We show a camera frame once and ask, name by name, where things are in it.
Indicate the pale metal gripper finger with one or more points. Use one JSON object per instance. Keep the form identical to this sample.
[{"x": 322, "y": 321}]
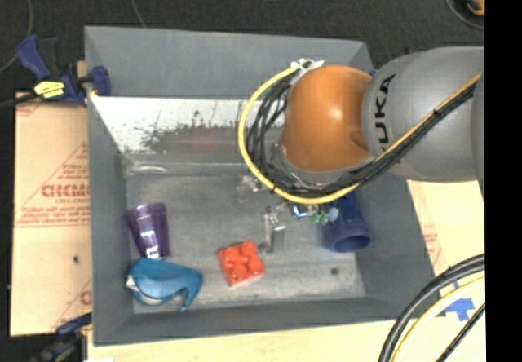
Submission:
[
  {"x": 280, "y": 239},
  {"x": 268, "y": 232}
]

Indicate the orange-red toy brick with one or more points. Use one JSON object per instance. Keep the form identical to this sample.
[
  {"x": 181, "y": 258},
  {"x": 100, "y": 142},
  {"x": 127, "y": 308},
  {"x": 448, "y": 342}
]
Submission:
[{"x": 240, "y": 263}]

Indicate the clear glass thing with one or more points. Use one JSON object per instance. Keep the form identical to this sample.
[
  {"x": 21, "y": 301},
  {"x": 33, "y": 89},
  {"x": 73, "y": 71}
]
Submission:
[{"x": 246, "y": 187}]

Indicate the dark blue plastic cup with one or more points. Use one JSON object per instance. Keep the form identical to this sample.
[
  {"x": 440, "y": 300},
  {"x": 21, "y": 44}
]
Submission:
[{"x": 346, "y": 230}]

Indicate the blue spray bottle head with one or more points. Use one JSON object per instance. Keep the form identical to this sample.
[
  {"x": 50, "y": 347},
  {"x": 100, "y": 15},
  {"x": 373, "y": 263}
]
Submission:
[{"x": 163, "y": 279}]

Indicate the purple plastic cup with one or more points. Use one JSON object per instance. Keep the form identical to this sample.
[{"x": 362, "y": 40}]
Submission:
[{"x": 150, "y": 230}]

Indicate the grey metal bin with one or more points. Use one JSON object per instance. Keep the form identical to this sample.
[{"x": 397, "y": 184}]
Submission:
[{"x": 212, "y": 67}]

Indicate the brown cardboard board red print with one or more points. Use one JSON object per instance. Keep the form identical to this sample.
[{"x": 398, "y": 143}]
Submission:
[{"x": 49, "y": 197}]

